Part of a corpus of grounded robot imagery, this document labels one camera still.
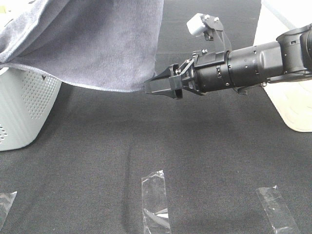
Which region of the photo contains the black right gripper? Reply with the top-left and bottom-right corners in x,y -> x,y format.
144,50 -> 231,99

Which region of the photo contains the grey microfibre towel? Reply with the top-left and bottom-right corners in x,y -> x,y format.
0,0 -> 164,93

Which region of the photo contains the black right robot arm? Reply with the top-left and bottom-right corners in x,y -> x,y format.
144,24 -> 312,99

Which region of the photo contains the black fabric table mat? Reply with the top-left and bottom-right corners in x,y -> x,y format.
0,0 -> 312,234

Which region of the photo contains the white plastic storage bin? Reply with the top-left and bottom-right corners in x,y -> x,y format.
253,0 -> 312,132

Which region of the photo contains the middle clear tape strip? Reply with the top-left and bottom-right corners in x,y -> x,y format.
141,170 -> 171,234

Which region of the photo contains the clear tape strip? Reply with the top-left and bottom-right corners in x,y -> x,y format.
0,191 -> 18,225
141,170 -> 171,234
256,186 -> 300,234

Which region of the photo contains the grey perforated laundry basket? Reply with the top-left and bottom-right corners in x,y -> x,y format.
0,4 -> 62,152

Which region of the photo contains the right clear tape strip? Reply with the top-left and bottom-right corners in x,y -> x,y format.
256,186 -> 300,234

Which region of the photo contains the left clear tape strip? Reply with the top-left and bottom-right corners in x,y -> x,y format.
0,191 -> 18,225

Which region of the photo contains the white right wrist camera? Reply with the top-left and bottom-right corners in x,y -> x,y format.
187,13 -> 224,41

